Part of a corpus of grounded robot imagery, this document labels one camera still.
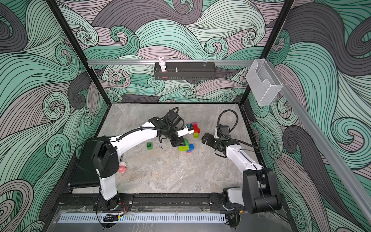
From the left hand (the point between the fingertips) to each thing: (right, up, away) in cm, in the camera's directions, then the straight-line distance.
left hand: (183, 139), depth 82 cm
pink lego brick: (+9, +8, +24) cm, 27 cm away
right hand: (+15, -2, +7) cm, 16 cm away
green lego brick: (-22, -6, +10) cm, 25 cm away
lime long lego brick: (0, -7, +6) cm, 9 cm away
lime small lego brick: (+9, 0, +16) cm, 18 cm away
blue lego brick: (+5, -6, +7) cm, 10 cm away
